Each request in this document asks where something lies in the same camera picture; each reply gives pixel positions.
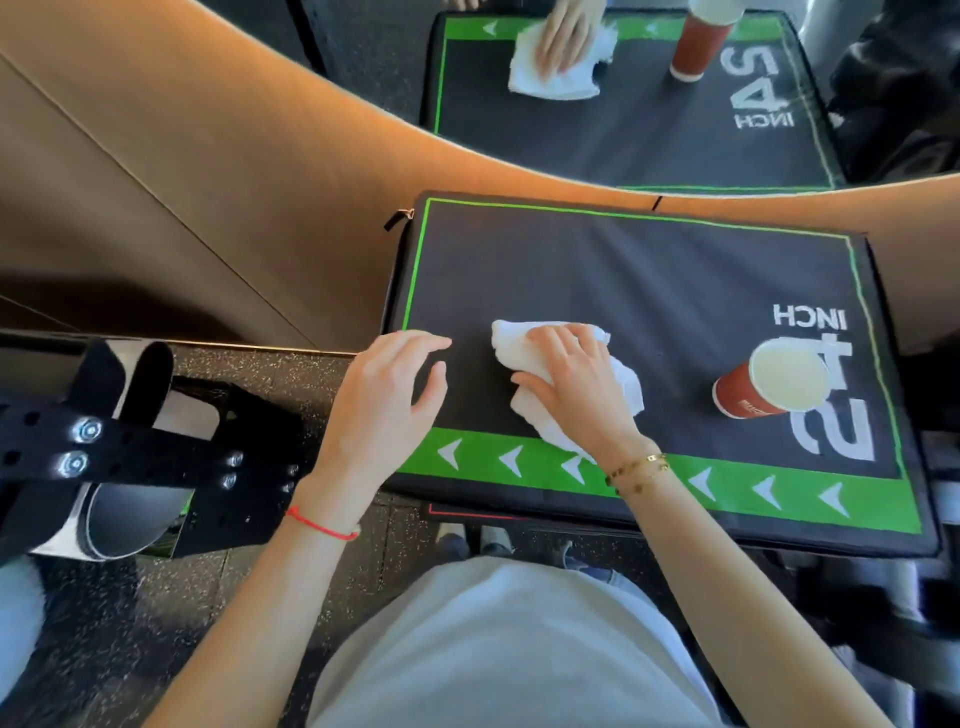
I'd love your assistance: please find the grey white curved pad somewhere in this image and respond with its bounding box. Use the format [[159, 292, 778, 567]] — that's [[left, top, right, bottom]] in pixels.
[[30, 337, 222, 564]]

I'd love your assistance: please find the black perforated riveted strap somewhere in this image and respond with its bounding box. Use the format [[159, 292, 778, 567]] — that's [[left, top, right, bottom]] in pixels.
[[0, 338, 249, 560]]

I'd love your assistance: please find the black green plyo box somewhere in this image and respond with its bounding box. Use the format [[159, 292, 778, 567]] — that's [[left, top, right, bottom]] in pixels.
[[381, 191, 942, 558]]

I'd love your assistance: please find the black box with red trim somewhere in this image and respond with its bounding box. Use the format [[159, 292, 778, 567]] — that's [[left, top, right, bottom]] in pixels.
[[426, 501, 541, 524]]

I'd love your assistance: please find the black perforated panel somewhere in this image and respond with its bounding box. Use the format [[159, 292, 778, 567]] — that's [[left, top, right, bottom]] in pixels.
[[168, 377, 310, 561]]

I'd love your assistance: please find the gold chain bracelet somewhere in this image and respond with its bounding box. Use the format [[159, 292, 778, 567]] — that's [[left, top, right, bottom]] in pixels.
[[603, 451, 669, 483], [615, 463, 673, 498]]

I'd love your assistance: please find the person's right forearm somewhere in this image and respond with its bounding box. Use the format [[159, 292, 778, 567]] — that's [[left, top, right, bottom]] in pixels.
[[616, 450, 894, 728]]

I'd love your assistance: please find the person's right hand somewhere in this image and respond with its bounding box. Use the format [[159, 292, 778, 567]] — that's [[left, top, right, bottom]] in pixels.
[[511, 322, 648, 460]]

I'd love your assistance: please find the red paper cup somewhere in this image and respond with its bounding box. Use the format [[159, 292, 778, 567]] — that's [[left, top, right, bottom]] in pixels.
[[711, 337, 834, 421]]

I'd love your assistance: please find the light blue fabric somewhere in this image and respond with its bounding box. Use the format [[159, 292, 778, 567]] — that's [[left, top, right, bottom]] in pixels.
[[0, 556, 48, 702]]

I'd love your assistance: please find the red string bracelet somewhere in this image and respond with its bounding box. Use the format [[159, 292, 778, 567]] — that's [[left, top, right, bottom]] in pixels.
[[284, 504, 362, 543]]

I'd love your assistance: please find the person's left hand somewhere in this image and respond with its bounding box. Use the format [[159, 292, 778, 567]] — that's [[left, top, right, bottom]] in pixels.
[[309, 330, 453, 502]]

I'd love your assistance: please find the white cloth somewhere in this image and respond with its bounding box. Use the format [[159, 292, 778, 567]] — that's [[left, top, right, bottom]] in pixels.
[[491, 319, 646, 456]]

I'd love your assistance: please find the person's left forearm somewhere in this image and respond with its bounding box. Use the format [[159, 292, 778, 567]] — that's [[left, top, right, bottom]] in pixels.
[[142, 480, 363, 728]]

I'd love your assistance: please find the white shirt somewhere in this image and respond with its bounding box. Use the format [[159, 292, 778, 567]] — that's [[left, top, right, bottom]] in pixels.
[[306, 557, 727, 728]]

